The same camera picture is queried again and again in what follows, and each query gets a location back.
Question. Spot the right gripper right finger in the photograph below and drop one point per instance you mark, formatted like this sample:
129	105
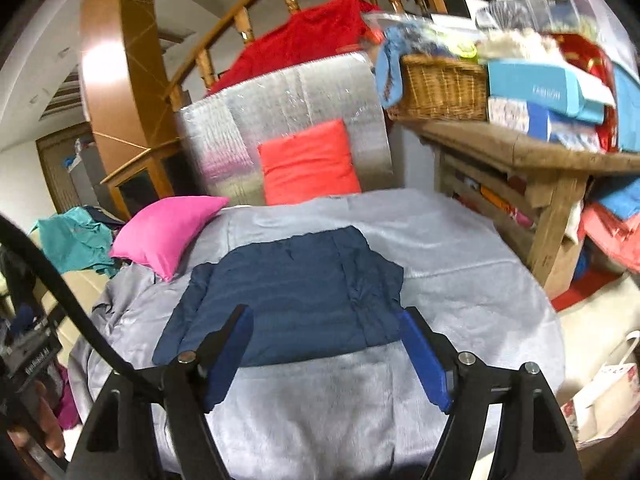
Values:
459	390

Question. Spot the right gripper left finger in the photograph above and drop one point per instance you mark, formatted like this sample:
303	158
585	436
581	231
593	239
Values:
194	383

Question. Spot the navy blue jacket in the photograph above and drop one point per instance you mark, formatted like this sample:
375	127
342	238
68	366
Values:
313	296

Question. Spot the grey bed sheet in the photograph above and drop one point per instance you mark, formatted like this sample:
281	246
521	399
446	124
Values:
325	389

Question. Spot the white paper shopping bag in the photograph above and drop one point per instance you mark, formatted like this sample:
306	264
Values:
604	405

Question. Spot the pink pillow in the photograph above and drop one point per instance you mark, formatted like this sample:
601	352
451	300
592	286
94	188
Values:
159	234

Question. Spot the teal cloth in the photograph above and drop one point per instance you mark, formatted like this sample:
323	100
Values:
74	241

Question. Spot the wooden table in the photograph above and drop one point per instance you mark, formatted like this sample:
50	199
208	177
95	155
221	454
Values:
525	186

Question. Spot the salmon folded cloth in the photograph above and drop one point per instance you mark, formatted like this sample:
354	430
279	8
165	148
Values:
618	239

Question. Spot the orange red pillow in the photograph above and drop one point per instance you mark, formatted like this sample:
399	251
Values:
314	162

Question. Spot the silver foil headboard panel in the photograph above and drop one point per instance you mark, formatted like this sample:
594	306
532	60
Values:
221	133

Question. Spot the blue white box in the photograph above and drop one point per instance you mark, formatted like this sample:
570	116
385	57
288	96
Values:
542	124

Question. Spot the wicker basket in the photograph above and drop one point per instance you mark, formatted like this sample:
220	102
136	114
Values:
441	88

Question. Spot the light blue fashion box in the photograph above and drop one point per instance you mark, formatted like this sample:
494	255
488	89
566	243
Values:
560	87

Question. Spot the brown wooden column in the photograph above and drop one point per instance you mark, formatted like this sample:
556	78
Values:
125	80

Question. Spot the light blue cloth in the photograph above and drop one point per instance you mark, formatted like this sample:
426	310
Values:
400	40

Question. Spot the red velvet cloth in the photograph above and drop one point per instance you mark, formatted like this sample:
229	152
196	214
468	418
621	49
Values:
333	28

